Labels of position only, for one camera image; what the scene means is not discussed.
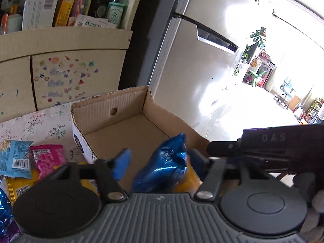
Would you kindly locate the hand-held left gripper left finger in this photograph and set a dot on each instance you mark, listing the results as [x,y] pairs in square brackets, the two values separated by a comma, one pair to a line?
[122,164]

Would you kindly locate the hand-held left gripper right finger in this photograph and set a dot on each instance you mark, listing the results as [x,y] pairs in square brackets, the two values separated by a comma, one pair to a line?
[198,162]

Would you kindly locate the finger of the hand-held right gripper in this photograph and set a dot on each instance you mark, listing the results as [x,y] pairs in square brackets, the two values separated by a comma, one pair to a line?
[222,148]

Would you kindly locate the cardboard box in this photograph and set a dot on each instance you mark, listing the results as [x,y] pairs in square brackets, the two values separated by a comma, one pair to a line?
[131,131]

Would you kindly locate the blue foil snack packet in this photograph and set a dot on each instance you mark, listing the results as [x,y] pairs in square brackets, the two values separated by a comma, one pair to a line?
[5,207]
[162,162]

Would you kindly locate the yellow snack packet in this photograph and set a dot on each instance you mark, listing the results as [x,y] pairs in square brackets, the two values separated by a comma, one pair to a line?
[19,188]

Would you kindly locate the light blue snack packet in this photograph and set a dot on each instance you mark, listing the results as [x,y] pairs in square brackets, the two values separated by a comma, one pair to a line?
[15,157]

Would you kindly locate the person's right hand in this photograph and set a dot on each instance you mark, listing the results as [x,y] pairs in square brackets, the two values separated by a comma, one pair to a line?
[316,200]

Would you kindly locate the orange snack packet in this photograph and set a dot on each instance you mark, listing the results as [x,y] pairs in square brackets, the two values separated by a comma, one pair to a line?
[191,179]

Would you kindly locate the small potted plants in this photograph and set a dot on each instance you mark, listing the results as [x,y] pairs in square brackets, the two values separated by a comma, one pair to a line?
[315,108]

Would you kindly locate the blue office chair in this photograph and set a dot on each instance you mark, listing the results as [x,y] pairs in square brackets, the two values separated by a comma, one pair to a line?
[287,88]

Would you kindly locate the pink snack packet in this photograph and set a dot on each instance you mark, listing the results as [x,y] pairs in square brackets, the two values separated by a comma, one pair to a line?
[48,159]

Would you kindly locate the toy shelf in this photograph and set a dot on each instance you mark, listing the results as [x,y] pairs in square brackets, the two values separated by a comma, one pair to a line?
[258,70]

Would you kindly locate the floral tablecloth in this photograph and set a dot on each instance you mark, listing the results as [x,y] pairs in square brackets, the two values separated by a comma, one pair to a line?
[38,121]

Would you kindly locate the climbing green plant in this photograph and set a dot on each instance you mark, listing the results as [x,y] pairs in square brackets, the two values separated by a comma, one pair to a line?
[253,43]

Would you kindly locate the cream cabinet with stickers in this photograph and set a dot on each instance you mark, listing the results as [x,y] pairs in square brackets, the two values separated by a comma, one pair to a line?
[76,45]

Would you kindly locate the purple snack packet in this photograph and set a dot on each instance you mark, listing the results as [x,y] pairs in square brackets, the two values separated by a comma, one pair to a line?
[10,232]

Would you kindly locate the white medicine boxes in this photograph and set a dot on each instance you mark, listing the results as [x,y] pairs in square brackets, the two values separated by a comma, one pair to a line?
[93,22]

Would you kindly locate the green glass bottle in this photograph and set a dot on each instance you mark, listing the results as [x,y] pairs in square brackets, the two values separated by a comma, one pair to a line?
[116,10]

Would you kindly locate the yellow box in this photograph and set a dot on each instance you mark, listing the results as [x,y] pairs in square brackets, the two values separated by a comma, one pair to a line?
[64,8]

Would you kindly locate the colourful marker pack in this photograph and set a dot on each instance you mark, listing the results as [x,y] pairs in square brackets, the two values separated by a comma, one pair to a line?
[82,1]

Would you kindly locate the white paper carton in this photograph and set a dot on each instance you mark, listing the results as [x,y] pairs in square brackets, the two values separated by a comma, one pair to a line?
[38,7]

